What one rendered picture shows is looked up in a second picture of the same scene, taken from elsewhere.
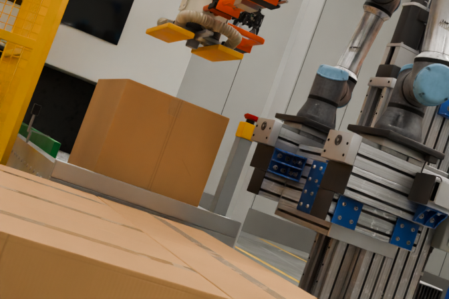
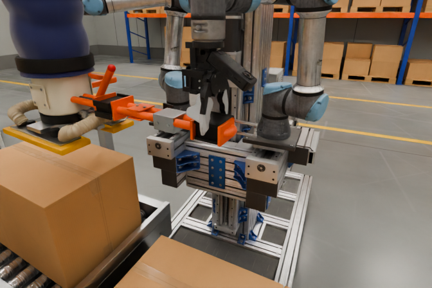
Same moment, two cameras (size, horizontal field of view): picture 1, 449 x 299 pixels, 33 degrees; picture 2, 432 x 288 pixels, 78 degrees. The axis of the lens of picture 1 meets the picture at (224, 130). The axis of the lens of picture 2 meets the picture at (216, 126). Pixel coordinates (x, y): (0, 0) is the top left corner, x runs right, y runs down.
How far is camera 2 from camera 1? 1.91 m
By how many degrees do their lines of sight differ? 48
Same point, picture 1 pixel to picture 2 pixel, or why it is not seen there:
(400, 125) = (284, 131)
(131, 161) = (88, 245)
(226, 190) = not seen: hidden behind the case
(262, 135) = (162, 153)
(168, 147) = (106, 212)
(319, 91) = (178, 99)
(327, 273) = (235, 202)
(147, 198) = (120, 256)
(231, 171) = (108, 144)
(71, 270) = not seen: outside the picture
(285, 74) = not seen: hidden behind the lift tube
